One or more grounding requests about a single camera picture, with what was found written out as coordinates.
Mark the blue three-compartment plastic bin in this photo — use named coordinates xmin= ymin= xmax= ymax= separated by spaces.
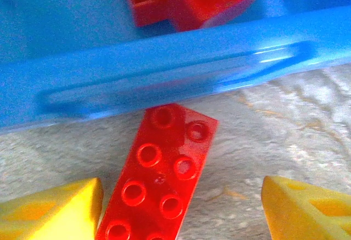
xmin=0 ymin=0 xmax=351 ymax=135

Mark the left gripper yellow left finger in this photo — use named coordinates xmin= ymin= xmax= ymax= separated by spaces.
xmin=0 ymin=177 xmax=104 ymax=240

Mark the red lego brick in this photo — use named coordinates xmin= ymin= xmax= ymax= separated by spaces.
xmin=120 ymin=0 xmax=271 ymax=31

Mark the long red lego plate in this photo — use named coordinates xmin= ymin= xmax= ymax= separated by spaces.
xmin=94 ymin=103 xmax=220 ymax=240

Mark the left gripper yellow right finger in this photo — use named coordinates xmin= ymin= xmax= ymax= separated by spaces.
xmin=261 ymin=175 xmax=351 ymax=240

